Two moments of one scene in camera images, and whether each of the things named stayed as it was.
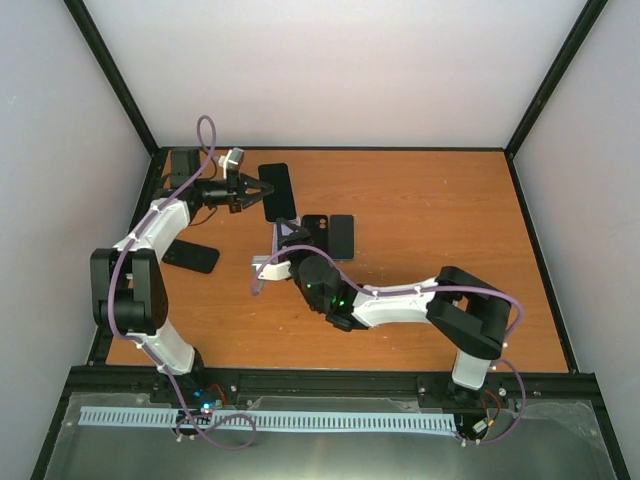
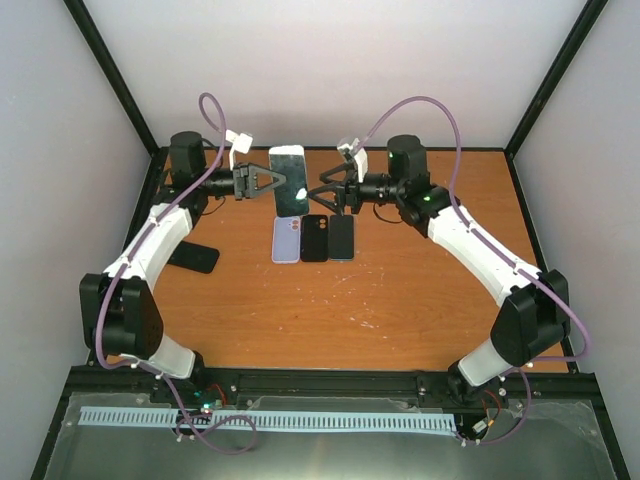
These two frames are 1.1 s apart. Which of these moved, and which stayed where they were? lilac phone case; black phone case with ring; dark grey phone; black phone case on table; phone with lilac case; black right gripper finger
Moved: phone with lilac case; black right gripper finger
Stayed: black phone case on table; lilac phone case; black phone case with ring; dark grey phone
